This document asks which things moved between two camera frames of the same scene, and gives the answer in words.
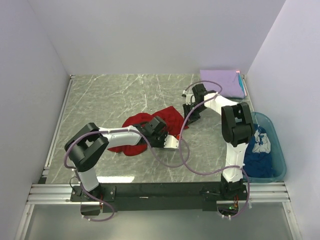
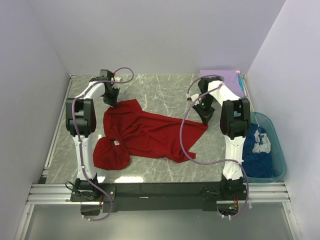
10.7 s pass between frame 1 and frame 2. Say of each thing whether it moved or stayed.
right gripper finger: moved
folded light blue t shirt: stayed
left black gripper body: moved
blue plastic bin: stayed
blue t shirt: stayed
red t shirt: moved
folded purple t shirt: stayed
